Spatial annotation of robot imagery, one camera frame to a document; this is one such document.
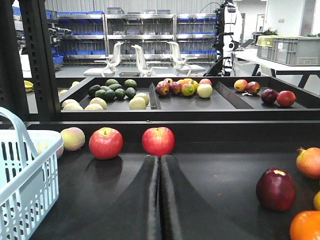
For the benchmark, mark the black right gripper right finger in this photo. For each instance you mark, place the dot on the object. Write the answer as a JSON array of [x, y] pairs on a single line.
[[185, 215]]

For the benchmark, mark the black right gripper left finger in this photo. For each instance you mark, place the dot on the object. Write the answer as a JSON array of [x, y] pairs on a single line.
[[135, 215]]

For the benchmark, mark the grey plastic crate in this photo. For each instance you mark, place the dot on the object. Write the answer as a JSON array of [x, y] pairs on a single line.
[[290, 51]]

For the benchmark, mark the light blue plastic basket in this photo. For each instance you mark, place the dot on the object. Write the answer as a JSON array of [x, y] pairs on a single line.
[[29, 185]]

